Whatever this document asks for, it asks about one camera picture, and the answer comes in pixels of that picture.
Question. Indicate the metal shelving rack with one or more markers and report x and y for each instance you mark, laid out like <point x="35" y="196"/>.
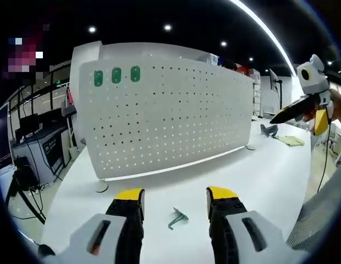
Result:
<point x="257" y="99"/>

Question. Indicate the black chair armrest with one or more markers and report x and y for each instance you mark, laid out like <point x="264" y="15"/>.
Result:
<point x="46" y="250"/>

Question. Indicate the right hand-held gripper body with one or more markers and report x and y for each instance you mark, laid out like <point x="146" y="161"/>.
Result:
<point x="314" y="79"/>

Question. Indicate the person's right hand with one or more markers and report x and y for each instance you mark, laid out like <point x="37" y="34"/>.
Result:
<point x="339" y="107"/>

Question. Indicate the grey mesh office chair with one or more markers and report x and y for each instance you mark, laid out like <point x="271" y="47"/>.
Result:
<point x="319" y="220"/>

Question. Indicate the dark grey curved bracket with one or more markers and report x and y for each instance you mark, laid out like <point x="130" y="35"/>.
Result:
<point x="269" y="130"/>

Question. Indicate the yellow cloth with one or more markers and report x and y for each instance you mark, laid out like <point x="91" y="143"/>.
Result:
<point x="291" y="140"/>

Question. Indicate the black bag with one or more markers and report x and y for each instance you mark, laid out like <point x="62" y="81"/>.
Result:
<point x="26" y="173"/>

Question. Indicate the black monitor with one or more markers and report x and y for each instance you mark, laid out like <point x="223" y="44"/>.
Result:
<point x="27" y="126"/>

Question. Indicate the long ceiling light strip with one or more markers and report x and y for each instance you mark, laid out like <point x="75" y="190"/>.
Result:
<point x="269" y="30"/>

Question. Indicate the white perforated mounting plate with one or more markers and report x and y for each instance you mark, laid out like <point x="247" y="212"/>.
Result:
<point x="173" y="123"/>

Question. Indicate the grey counter desk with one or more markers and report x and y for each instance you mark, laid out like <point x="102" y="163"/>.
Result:
<point x="49" y="154"/>

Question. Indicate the round ceiling spotlights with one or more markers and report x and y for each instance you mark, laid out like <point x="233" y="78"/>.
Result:
<point x="167" y="27"/>

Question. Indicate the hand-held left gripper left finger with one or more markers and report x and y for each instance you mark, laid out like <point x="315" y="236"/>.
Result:
<point x="110" y="236"/>

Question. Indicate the silver desktop monitor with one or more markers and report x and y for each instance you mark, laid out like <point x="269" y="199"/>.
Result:
<point x="2" y="137"/>

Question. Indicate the black stand legs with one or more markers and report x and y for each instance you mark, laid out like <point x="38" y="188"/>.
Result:
<point x="30" y="203"/>

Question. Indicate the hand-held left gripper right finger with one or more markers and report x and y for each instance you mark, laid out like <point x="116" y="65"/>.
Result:
<point x="236" y="236"/>

